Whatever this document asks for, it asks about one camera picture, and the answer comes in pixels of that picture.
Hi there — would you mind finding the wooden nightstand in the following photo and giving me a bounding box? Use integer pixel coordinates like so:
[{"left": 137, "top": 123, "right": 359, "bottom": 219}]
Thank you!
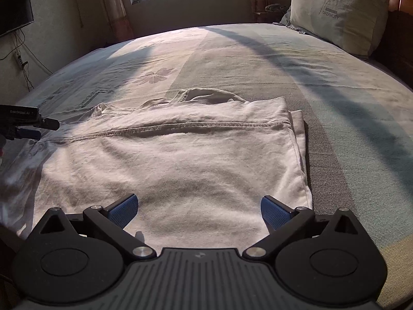
[{"left": 253, "top": 10, "right": 284, "bottom": 23}]

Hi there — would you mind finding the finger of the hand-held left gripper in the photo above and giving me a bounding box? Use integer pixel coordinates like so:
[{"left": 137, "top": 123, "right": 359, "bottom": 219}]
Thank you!
[
  {"left": 14, "top": 128, "right": 41, "bottom": 141},
  {"left": 39, "top": 117, "right": 60, "bottom": 131}
]

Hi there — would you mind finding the blue-grey pillow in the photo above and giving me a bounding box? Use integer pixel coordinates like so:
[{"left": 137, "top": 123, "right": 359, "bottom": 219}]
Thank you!
[{"left": 279, "top": 10, "right": 310, "bottom": 34}]

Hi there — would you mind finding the patterned pastel bed sheet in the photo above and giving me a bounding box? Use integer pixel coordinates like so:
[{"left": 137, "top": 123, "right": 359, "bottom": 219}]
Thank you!
[{"left": 0, "top": 22, "right": 413, "bottom": 307}]

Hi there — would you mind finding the wooden headboard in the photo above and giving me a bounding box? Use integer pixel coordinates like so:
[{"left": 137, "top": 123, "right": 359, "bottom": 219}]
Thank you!
[{"left": 368, "top": 0, "right": 413, "bottom": 91}]

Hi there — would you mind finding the black television cable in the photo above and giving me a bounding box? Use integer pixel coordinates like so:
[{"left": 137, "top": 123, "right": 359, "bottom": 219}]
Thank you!
[{"left": 0, "top": 29, "right": 54, "bottom": 91}]

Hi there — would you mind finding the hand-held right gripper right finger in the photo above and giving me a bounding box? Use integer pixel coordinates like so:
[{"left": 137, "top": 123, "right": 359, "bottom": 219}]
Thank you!
[{"left": 242, "top": 194, "right": 363, "bottom": 260}]

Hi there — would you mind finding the beige printed pillow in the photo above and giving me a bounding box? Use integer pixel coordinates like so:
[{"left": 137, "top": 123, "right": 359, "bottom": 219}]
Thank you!
[{"left": 287, "top": 0, "right": 394, "bottom": 57}]

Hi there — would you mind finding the black wall television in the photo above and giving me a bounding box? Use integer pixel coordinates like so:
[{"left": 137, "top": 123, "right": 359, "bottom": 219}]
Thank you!
[{"left": 0, "top": 0, "right": 34, "bottom": 37}]

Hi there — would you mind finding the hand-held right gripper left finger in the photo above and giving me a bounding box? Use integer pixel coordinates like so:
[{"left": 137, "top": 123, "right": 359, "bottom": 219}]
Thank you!
[{"left": 39, "top": 193, "right": 157, "bottom": 261}]

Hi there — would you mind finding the white printed t-shirt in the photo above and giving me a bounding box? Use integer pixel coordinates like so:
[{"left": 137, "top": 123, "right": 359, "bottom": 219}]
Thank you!
[{"left": 0, "top": 88, "right": 313, "bottom": 252}]

